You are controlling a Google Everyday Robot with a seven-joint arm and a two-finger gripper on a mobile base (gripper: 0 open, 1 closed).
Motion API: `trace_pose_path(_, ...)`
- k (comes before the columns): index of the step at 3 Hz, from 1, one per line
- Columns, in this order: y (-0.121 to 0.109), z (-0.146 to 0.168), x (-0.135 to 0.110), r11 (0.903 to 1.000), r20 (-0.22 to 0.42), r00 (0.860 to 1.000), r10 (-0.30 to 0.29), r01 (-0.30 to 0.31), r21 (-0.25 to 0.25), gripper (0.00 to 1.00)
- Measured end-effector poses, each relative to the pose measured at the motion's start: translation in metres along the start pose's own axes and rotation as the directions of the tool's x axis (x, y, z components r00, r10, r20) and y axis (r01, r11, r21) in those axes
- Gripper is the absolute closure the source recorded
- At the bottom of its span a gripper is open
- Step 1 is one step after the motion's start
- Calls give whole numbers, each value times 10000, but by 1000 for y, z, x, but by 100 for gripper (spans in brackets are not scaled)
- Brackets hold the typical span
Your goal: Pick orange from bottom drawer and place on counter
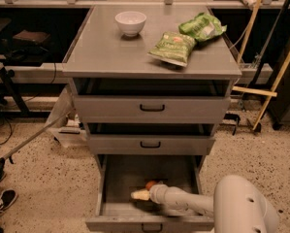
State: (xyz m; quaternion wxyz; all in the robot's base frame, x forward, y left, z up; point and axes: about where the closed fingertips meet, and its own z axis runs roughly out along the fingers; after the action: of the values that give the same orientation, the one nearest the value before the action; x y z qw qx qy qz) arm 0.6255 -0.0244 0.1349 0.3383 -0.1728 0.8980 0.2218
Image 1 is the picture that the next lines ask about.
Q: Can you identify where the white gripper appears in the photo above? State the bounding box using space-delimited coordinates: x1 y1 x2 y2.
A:
131 183 168 204

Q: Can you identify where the orange fruit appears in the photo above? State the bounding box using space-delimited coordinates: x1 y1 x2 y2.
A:
145 181 158 191

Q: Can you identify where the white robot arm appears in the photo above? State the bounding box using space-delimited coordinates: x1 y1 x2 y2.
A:
131 175 279 233

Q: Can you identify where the bottom grey drawer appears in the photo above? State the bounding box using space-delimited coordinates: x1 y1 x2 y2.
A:
86 155 213 233

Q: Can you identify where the grey drawer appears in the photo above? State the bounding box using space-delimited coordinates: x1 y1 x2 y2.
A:
74 78 230 124
86 155 213 233
87 123 214 155

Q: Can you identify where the middle grey drawer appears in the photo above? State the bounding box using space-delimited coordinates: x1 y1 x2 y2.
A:
87 123 214 155

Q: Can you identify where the top grey drawer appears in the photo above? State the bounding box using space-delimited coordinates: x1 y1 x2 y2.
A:
74 78 230 124

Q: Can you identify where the grey drawer cabinet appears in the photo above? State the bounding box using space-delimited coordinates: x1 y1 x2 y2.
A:
61 4 242 167

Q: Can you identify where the black white sneaker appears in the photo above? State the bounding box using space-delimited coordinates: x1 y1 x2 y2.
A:
0 189 17 216

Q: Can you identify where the grey metal pole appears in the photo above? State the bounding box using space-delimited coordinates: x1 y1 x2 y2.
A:
0 109 74 164

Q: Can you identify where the green chip bag front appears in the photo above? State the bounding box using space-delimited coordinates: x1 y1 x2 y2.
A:
148 31 196 67

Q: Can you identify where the green chip bag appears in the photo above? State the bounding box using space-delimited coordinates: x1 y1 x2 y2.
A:
178 13 227 42
148 31 196 67

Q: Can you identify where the white ceramic bowl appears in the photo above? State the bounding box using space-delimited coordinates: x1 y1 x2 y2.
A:
114 11 146 37

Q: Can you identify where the green chip bag rear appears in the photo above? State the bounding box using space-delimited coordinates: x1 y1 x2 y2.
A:
178 13 227 42

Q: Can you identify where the dark box on shelf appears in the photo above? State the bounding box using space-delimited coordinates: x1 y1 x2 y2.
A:
13 30 50 46

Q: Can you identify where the wooden easel frame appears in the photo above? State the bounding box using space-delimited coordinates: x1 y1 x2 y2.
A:
231 0 290 133

